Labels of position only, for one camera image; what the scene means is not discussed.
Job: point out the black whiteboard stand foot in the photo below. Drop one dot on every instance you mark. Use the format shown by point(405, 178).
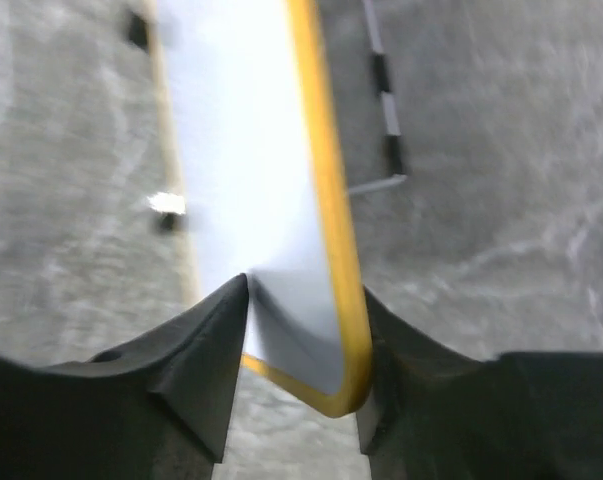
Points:
point(167, 222)
point(136, 29)

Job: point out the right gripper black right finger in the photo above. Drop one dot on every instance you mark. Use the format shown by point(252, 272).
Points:
point(433, 413)

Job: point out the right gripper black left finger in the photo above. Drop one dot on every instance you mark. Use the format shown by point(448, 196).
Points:
point(156, 407)

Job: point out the black right whiteboard stand foot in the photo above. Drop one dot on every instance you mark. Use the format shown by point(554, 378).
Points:
point(167, 222)

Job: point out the black left whiteboard stand foot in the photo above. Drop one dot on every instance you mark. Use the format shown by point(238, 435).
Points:
point(136, 29)

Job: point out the orange framed whiteboard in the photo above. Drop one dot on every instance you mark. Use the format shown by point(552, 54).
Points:
point(249, 135)

